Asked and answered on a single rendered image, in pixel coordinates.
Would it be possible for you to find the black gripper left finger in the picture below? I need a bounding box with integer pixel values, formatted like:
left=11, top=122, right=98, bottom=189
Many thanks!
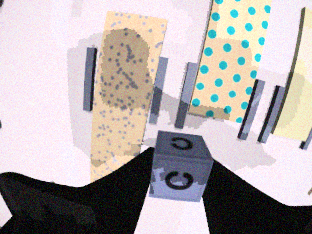
left=0, top=148, right=155, bottom=234

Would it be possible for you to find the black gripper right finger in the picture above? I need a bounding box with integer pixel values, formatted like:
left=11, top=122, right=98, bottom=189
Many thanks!
left=201, top=158, right=312, bottom=234

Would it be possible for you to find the blue-grey cube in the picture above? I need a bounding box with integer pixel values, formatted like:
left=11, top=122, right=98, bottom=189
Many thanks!
left=148, top=130, right=213, bottom=204

